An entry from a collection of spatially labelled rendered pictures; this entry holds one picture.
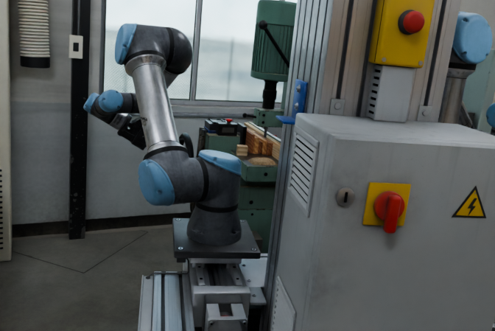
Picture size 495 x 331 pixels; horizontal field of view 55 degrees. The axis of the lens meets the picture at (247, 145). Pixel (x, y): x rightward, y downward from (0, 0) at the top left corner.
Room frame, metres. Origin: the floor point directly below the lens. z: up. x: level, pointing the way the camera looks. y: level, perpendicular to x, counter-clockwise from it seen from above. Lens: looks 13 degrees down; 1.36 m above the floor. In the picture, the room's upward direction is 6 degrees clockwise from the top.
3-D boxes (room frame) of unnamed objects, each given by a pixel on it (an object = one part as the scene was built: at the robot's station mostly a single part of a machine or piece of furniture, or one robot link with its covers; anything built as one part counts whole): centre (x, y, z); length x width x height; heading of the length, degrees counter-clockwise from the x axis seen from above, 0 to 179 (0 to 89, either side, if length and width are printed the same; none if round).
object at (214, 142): (1.95, 0.12, 0.92); 0.15 x 0.13 x 0.09; 19
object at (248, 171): (1.97, 0.04, 0.87); 0.61 x 0.30 x 0.06; 19
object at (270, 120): (1.99, -0.09, 1.03); 0.14 x 0.07 x 0.09; 109
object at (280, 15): (1.99, -0.07, 1.35); 0.18 x 0.18 x 0.31
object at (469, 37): (1.20, -0.48, 1.19); 0.15 x 0.12 x 0.55; 26
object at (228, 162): (1.23, 0.07, 0.98); 0.13 x 0.12 x 0.14; 123
